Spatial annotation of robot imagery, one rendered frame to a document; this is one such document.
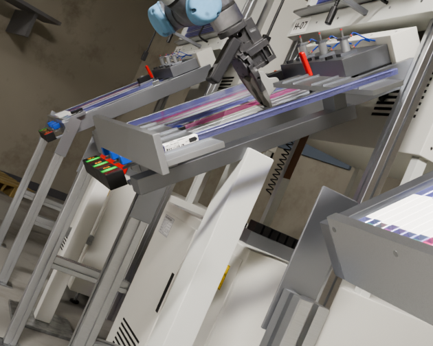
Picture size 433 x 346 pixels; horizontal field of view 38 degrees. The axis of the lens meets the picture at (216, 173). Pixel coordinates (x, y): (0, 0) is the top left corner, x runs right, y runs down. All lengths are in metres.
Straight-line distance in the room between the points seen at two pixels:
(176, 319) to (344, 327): 0.57
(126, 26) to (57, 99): 1.07
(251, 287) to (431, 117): 0.63
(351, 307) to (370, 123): 0.56
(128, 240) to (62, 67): 5.27
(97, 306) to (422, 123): 0.93
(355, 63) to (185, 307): 0.75
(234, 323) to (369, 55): 0.72
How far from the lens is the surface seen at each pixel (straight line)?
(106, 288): 1.36
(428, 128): 1.70
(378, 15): 1.83
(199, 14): 1.31
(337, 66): 1.61
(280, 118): 1.46
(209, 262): 1.20
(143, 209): 1.33
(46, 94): 6.51
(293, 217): 4.93
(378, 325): 1.71
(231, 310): 1.50
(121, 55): 6.87
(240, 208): 1.20
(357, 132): 1.94
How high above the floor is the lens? 0.70
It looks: 2 degrees up
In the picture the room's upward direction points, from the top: 24 degrees clockwise
